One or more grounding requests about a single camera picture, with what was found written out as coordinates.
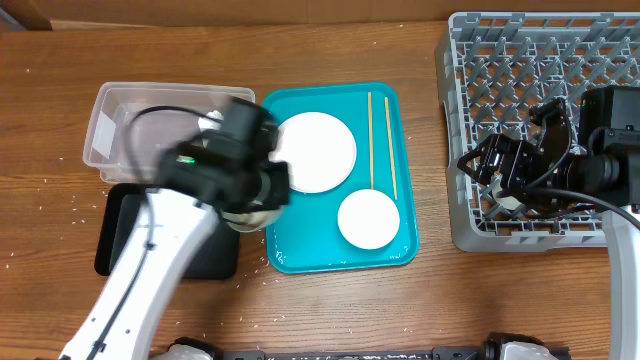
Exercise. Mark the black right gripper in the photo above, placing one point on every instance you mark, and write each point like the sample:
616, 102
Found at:
517, 152

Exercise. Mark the white paper cup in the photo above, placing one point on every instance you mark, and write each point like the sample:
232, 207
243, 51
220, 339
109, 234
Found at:
509, 203

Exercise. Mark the wooden chopstick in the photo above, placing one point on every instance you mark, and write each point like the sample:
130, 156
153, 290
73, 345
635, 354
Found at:
391, 147
371, 140

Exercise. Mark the grey bowl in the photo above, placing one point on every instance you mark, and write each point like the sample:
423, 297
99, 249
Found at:
251, 222

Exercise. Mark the white tissue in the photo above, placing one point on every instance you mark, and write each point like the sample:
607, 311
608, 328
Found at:
211, 121

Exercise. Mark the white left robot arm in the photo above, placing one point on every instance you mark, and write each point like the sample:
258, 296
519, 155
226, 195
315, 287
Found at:
218, 176

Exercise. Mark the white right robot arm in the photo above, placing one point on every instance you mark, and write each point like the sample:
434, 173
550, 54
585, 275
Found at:
569, 170

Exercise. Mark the grey dishwasher rack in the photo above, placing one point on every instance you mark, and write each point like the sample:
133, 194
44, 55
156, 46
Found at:
491, 68

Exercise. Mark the white round plate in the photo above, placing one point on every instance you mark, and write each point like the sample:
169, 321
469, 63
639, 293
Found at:
320, 151

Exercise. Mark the teal serving tray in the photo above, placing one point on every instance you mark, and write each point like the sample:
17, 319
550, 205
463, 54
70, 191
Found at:
306, 237

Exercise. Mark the black tray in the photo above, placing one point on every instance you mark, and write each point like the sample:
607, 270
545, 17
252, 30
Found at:
216, 260

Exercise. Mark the clear plastic bin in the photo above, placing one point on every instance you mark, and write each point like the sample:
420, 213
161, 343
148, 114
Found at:
118, 102

